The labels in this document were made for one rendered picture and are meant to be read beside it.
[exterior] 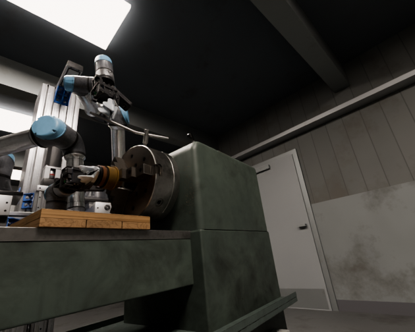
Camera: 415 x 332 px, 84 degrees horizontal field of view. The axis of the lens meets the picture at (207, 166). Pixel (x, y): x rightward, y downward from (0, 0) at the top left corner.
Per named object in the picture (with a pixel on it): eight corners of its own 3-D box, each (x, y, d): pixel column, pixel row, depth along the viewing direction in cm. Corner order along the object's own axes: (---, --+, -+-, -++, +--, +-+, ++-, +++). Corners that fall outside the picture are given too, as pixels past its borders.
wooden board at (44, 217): (92, 242, 93) (93, 232, 94) (150, 229, 73) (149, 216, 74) (-7, 245, 70) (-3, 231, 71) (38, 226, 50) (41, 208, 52)
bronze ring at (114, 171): (112, 172, 94) (90, 166, 87) (126, 165, 89) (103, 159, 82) (112, 194, 91) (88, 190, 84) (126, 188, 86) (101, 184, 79)
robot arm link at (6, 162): (17, 178, 124) (22, 155, 129) (-7, 170, 112) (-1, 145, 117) (-3, 181, 125) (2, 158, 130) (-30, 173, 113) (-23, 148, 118)
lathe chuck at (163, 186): (122, 221, 107) (132, 155, 114) (169, 224, 87) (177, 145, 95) (104, 220, 100) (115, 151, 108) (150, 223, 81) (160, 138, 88)
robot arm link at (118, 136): (109, 184, 163) (105, 105, 153) (131, 184, 167) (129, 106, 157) (105, 189, 152) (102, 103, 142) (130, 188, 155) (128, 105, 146)
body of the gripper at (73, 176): (66, 184, 79) (52, 193, 86) (91, 188, 85) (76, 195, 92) (68, 163, 82) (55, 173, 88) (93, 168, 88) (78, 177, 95)
